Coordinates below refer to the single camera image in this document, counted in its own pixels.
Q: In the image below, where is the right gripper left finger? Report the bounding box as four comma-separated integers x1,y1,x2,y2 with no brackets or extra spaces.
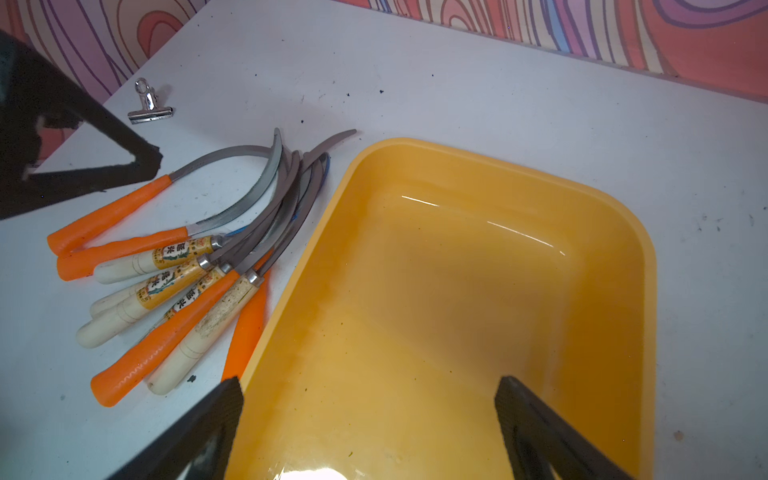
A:
111,377,244,479

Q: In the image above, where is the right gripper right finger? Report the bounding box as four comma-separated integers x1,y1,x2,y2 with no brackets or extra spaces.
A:
494,376,631,479

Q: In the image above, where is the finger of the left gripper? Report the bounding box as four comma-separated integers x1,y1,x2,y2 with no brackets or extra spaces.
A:
0,29,164,221

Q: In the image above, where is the yellow plastic tray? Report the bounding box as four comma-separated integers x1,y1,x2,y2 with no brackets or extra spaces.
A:
226,138,657,479

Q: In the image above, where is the silver bulldog clip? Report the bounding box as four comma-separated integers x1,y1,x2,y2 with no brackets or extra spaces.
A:
128,78,175,124

